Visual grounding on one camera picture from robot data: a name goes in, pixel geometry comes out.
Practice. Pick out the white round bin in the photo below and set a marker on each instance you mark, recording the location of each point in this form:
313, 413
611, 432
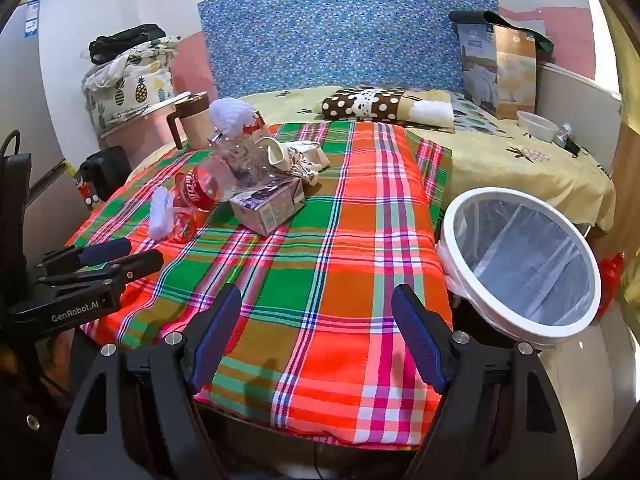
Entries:
452, 220

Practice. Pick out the clear plastic bin liner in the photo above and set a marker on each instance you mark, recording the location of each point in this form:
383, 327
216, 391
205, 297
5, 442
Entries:
525, 260

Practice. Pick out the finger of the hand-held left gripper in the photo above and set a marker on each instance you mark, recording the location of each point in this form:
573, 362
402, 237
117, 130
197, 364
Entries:
105, 251
135, 266

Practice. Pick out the grey refrigerator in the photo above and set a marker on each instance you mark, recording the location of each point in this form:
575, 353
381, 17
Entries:
45, 85

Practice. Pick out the yellow curtain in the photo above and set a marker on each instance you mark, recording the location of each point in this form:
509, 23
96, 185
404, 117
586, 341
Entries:
625, 60

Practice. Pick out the pineapple print storage bag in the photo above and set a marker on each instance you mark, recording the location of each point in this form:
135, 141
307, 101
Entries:
130, 90

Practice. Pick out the brown polka-dot patchwork pillow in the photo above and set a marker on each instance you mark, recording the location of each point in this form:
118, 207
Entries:
360, 105

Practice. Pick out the yellow pineapple print bed sheet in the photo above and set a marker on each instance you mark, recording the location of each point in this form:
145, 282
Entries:
525, 185

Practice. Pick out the white foam fruit net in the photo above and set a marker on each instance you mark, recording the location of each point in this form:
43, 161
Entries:
160, 210
230, 115

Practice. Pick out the leaf print pillow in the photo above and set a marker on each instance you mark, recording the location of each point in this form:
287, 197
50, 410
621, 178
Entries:
480, 117

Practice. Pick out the purple drink carton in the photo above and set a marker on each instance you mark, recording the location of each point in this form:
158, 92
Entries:
265, 207

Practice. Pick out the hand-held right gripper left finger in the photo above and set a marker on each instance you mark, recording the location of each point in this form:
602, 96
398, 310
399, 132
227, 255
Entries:
220, 330

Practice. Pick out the red plastic bag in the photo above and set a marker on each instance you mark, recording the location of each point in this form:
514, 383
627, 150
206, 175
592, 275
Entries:
611, 280

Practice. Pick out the wooden board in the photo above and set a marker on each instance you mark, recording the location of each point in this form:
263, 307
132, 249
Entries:
627, 185

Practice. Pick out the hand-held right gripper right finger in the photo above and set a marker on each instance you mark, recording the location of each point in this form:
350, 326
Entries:
420, 340

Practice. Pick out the black face mask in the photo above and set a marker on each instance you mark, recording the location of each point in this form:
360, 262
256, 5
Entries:
575, 147

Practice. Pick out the clear bottle with red label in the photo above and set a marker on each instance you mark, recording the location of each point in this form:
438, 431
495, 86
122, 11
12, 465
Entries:
200, 187

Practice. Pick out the red plastic wrapper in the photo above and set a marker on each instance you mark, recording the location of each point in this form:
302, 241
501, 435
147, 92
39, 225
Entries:
187, 225

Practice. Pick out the small green-capped bottle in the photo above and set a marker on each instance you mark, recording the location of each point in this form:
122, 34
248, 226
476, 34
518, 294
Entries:
563, 135

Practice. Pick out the red green plaid blanket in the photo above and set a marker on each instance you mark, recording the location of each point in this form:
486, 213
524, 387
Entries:
325, 285

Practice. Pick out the white plastic bowl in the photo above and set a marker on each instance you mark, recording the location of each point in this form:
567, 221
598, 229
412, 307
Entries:
537, 127

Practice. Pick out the blue floral headboard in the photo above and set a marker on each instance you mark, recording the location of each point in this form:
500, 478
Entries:
350, 35

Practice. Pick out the black bag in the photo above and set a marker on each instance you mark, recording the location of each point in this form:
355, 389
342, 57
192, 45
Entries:
125, 42

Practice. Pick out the cartoon print paper bag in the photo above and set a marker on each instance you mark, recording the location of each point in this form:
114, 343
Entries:
307, 162

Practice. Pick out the white cabinet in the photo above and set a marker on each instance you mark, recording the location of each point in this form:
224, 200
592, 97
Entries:
575, 95

